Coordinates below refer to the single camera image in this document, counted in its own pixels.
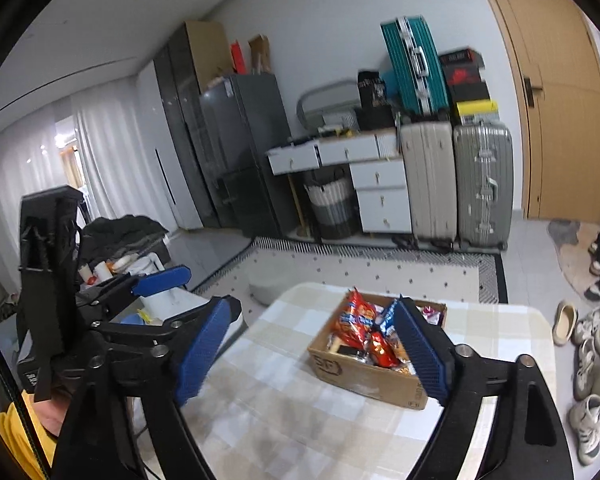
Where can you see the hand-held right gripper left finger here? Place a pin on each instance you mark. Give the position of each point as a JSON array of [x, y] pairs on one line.
[[205, 350]]

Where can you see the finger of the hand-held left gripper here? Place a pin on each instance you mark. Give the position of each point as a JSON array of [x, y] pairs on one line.
[[162, 280], [145, 327]]

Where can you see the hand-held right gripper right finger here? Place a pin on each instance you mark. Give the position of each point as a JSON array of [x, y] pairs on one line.
[[420, 355]]

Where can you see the blue cookie packet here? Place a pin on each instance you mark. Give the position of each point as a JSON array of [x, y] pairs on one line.
[[387, 322]]

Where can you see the brown cardboard box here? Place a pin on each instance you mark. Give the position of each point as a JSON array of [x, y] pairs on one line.
[[365, 380]]

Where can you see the red chips packet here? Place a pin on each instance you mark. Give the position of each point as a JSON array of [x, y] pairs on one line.
[[352, 315]]

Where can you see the person's left hand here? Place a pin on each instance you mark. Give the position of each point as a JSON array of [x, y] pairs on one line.
[[52, 412]]

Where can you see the stacked blue bowls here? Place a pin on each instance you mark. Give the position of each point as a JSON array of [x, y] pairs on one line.
[[135, 319]]

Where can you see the white kettle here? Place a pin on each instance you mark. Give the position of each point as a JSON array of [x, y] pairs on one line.
[[145, 265]]

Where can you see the dark cloth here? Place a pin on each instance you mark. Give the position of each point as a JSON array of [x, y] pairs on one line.
[[125, 235]]

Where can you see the patterned floor rug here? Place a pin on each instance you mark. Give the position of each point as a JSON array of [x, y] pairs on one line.
[[380, 270]]

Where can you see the beige checked tablecloth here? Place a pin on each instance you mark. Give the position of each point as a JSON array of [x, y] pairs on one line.
[[290, 410]]

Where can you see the white curtain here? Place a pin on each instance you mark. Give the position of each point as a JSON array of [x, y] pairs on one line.
[[55, 160]]

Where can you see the white tall cabinet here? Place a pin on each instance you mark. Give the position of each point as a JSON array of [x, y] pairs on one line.
[[165, 150]]

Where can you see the black glass cabinet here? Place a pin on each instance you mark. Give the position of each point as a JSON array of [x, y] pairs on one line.
[[185, 135]]

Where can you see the grey refrigerator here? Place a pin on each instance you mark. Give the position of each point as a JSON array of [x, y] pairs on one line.
[[250, 160]]

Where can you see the cream suitcase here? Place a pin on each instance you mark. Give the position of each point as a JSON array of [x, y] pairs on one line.
[[430, 185]]

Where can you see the group of loose shoes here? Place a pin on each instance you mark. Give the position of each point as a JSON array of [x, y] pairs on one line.
[[592, 350]]

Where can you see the white dresser with drawers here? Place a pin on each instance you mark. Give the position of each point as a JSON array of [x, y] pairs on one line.
[[380, 185]]

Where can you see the woven laundry basket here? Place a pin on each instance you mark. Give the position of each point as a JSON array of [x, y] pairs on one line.
[[330, 205]]

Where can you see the silver suitcase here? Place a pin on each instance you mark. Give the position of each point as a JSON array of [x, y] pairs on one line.
[[482, 185]]

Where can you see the grey door mat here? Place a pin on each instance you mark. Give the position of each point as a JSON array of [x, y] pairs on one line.
[[572, 255]]

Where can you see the flat cardboard carton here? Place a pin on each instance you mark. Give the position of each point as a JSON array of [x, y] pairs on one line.
[[207, 52]]

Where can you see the red paper bag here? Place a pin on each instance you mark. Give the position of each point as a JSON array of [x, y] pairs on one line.
[[238, 57]]

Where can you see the oval mirror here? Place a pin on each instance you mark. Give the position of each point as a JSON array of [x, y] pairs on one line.
[[325, 102]]

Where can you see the black storage box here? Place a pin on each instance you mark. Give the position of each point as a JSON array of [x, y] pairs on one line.
[[375, 117]]

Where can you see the brown paper bags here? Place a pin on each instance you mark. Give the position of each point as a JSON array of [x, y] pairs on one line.
[[259, 55]]

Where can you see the yellow shoe box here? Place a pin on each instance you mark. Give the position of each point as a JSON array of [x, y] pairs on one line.
[[477, 111]]

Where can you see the black shopping bag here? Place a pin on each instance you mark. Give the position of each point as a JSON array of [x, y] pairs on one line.
[[372, 90]]

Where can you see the wooden door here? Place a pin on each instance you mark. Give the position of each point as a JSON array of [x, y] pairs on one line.
[[560, 110]]

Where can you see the teal suitcase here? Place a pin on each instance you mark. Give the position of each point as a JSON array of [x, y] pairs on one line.
[[412, 65]]

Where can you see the black and red shoe box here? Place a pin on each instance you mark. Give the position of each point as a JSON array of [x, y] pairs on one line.
[[459, 57]]

